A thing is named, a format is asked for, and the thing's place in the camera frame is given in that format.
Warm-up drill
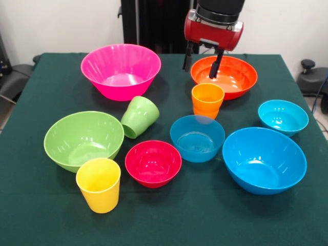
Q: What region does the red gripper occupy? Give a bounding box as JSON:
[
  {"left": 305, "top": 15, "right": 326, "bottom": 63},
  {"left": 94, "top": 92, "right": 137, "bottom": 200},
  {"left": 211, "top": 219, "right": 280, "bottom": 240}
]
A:
[{"left": 182, "top": 10, "right": 244, "bottom": 79}]

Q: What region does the orange cup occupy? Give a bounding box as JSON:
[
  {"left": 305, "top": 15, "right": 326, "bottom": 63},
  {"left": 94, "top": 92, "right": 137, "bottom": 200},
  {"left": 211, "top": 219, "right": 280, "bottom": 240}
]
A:
[{"left": 191, "top": 83, "right": 226, "bottom": 121}]

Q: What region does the ribbed blue bowl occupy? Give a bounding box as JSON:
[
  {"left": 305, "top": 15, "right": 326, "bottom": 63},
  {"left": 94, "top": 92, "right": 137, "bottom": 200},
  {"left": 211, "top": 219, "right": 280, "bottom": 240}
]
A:
[{"left": 170, "top": 114, "right": 226, "bottom": 163}]

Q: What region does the green cup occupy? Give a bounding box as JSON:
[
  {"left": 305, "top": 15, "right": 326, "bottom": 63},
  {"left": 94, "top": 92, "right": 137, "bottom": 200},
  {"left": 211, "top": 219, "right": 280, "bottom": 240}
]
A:
[{"left": 120, "top": 95, "right": 160, "bottom": 139}]

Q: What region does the green bowl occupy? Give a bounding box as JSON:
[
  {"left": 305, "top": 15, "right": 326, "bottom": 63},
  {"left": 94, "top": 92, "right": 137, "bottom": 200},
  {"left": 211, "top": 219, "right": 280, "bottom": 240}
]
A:
[{"left": 43, "top": 110, "right": 125, "bottom": 174}]

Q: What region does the orange-red bowl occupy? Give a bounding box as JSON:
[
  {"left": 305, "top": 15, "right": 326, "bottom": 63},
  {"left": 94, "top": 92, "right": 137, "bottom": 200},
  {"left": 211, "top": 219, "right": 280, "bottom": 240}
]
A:
[{"left": 190, "top": 55, "right": 258, "bottom": 101}]

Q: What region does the large pink bowl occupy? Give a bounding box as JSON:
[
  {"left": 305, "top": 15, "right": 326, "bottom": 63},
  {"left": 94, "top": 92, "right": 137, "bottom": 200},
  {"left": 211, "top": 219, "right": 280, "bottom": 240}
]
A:
[{"left": 80, "top": 43, "right": 162, "bottom": 101}]

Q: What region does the small turquoise bowl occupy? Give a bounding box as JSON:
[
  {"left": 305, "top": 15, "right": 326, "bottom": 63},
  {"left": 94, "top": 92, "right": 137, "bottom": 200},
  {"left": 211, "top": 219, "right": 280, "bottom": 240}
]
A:
[{"left": 258, "top": 99, "right": 310, "bottom": 137}]

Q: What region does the small red bowl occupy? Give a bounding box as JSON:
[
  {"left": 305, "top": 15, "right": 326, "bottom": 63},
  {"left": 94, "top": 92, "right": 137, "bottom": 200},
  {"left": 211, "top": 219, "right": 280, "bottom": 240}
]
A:
[{"left": 125, "top": 140, "right": 182, "bottom": 189}]

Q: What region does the large blue bowl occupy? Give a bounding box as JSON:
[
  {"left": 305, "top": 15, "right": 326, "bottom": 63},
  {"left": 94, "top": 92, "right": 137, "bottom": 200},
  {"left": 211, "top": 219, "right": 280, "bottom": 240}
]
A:
[{"left": 221, "top": 127, "right": 308, "bottom": 196}]

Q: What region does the dark green table cloth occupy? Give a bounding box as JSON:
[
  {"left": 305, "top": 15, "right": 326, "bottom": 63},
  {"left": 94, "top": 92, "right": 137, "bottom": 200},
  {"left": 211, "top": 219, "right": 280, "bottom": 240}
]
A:
[{"left": 0, "top": 52, "right": 328, "bottom": 246}]

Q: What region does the yellow cup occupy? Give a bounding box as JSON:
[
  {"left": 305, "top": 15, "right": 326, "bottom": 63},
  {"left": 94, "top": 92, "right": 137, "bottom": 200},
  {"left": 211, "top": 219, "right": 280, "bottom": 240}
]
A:
[{"left": 75, "top": 157, "right": 121, "bottom": 214}]

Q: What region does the dark equipment box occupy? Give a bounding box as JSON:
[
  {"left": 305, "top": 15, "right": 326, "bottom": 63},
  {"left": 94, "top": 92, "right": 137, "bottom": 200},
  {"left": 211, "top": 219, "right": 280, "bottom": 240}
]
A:
[{"left": 0, "top": 33, "right": 12, "bottom": 76}]

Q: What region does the black pedestal foot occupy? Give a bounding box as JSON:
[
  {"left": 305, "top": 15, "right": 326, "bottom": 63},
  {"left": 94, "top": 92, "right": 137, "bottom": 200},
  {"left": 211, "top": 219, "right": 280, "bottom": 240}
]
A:
[
  {"left": 297, "top": 59, "right": 328, "bottom": 95},
  {"left": 0, "top": 55, "right": 42, "bottom": 103}
]

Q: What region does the blue cable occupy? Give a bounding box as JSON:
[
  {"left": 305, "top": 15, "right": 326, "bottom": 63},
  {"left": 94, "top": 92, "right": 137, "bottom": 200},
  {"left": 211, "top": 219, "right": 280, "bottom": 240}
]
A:
[{"left": 311, "top": 73, "right": 328, "bottom": 114}]

